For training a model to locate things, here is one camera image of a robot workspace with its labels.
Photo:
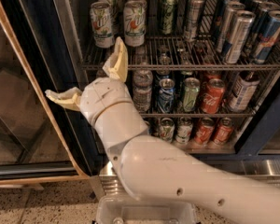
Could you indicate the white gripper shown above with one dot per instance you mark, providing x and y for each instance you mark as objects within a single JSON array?
[{"x": 104, "y": 96}]

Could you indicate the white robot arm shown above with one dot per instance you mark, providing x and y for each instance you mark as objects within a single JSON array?
[{"x": 152, "y": 169}]

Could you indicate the open glass fridge door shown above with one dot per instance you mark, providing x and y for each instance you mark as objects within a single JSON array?
[{"x": 39, "y": 51}]

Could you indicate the blue Pepsi can middle shelf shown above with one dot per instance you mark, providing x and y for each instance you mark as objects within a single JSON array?
[{"x": 166, "y": 95}]

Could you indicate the second row left 7up can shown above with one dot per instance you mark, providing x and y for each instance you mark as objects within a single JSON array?
[{"x": 114, "y": 15}]

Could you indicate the left 7up can bottom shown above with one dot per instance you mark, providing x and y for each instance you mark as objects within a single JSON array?
[{"x": 166, "y": 129}]

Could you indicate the green Sprite can middle shelf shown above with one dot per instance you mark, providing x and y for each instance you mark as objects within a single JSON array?
[{"x": 190, "y": 93}]

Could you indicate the right 7up can bottom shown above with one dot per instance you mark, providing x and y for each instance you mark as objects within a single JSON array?
[{"x": 184, "y": 128}]

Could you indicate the green tall can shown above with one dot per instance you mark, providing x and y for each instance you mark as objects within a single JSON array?
[{"x": 168, "y": 16}]

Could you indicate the red Coca-Cola can middle shelf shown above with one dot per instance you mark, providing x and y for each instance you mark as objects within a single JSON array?
[{"x": 213, "y": 91}]

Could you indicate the left Coca-Cola can bottom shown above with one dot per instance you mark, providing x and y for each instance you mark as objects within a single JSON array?
[{"x": 204, "y": 131}]

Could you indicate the coca-cola can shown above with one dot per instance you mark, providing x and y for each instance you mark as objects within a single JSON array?
[
  {"x": 204, "y": 131},
  {"x": 223, "y": 131}
]

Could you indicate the silver striped tall can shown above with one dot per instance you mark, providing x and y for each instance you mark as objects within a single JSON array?
[{"x": 193, "y": 19}]

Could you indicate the right Coca-Cola can bottom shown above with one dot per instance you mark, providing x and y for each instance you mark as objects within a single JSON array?
[{"x": 223, "y": 131}]

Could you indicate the white tilted can middle shelf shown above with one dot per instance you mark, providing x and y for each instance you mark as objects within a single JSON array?
[{"x": 243, "y": 89}]

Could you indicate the silver red bull can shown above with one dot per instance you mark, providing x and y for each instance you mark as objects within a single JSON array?
[
  {"x": 230, "y": 9},
  {"x": 241, "y": 24}
]

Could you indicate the front silver Red Bull can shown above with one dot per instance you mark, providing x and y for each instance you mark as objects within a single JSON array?
[{"x": 241, "y": 24}]

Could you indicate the blue Red Bull can front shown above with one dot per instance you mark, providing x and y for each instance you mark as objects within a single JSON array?
[{"x": 269, "y": 33}]

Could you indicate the right water bottle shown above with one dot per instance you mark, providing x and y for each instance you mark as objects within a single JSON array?
[{"x": 142, "y": 84}]

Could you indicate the clear plastic bin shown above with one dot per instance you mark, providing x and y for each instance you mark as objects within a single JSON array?
[{"x": 122, "y": 209}]

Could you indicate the top wire shelf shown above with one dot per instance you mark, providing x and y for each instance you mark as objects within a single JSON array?
[{"x": 171, "y": 52}]

